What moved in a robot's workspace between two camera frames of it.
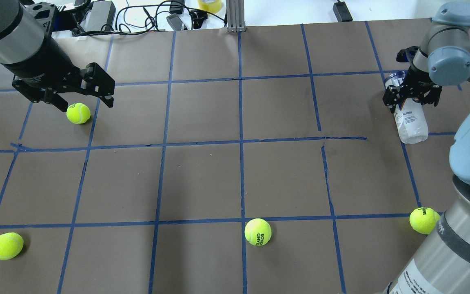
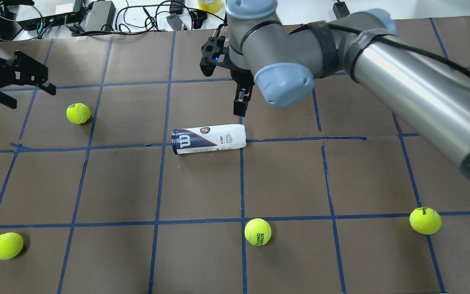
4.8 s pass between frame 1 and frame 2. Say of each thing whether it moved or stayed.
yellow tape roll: stayed
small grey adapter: stayed
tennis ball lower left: stayed
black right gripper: moved
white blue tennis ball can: moved
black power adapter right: stayed
